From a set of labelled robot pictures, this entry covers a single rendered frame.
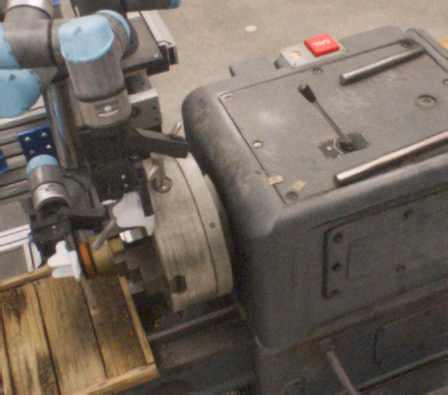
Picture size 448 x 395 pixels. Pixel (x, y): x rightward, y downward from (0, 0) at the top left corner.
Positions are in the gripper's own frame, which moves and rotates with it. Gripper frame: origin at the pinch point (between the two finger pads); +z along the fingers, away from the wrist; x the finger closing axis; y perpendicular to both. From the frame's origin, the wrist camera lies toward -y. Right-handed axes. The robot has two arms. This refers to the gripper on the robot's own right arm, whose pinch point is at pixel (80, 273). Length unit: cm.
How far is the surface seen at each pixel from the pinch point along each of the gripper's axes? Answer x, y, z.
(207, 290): -2.5, -22.3, 11.9
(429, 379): -55, -72, 20
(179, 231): 11.0, -19.8, 7.2
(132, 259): 2.5, -10.4, 2.8
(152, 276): 3.4, -12.9, 9.1
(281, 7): -108, -142, -242
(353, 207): 14, -50, 17
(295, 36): -108, -137, -211
